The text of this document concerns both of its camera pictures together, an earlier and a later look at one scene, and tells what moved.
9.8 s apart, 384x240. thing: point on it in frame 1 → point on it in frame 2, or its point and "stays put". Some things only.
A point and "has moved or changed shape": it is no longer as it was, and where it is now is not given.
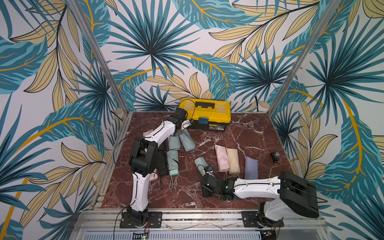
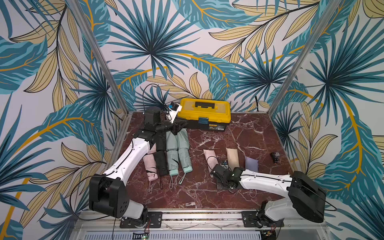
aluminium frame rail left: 79,16 stays put
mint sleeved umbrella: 172,156 stays put
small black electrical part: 275,156 stays put
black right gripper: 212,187 → 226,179
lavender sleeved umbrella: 251,168 stays put
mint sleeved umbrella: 201,164 → 185,159
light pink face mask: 222,158 → 211,158
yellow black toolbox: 207,114 stays put
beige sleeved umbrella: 233,161 stays put
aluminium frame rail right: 333,8 stays put
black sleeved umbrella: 162,163 stays put
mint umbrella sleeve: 187,140 has moved or changed shape
